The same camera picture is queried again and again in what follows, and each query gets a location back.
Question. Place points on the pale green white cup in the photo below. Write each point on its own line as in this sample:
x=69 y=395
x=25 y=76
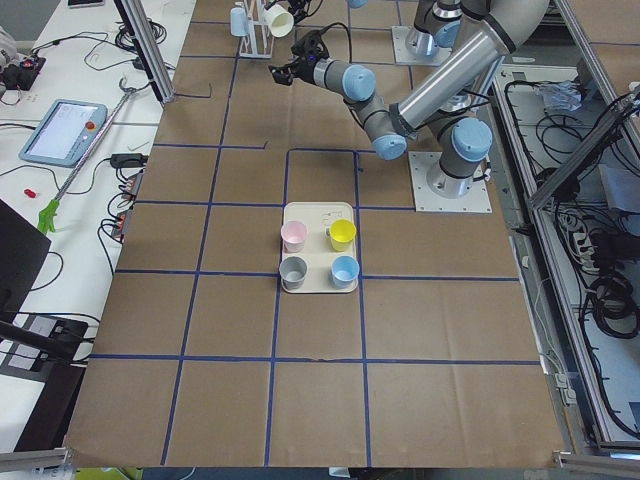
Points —
x=280 y=21

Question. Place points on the grey cup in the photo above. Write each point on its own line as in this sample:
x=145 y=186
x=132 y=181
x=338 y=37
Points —
x=293 y=271

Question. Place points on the cream plastic tray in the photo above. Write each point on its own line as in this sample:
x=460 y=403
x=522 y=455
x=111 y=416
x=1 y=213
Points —
x=317 y=252

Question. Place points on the smartphone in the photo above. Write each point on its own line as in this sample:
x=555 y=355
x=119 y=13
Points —
x=84 y=3

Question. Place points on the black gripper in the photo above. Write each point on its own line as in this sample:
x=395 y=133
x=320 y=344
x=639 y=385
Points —
x=285 y=4
x=306 y=69

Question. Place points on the teach pendant tablet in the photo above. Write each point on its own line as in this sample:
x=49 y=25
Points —
x=65 y=133

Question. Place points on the green reacher grabber tool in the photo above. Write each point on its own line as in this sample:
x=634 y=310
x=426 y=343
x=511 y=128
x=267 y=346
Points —
x=47 y=214

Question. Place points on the white wire cup rack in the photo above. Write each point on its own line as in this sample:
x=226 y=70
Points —
x=258 y=42

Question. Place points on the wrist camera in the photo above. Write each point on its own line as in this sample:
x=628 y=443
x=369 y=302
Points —
x=311 y=45

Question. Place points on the aluminium frame post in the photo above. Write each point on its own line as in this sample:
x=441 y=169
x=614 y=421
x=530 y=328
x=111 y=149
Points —
x=137 y=24

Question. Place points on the black power adapter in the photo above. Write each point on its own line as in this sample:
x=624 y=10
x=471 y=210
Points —
x=128 y=160

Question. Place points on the pink cup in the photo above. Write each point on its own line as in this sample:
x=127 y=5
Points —
x=293 y=235

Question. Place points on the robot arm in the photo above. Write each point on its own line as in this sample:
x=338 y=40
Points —
x=432 y=35
x=477 y=35

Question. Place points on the yellow cup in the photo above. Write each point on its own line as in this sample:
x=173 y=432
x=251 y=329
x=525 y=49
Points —
x=342 y=233

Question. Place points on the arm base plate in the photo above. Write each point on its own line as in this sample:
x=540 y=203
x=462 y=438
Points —
x=412 y=47
x=436 y=192

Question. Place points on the light blue cup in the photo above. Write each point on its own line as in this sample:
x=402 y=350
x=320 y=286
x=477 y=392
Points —
x=344 y=271
x=239 y=26

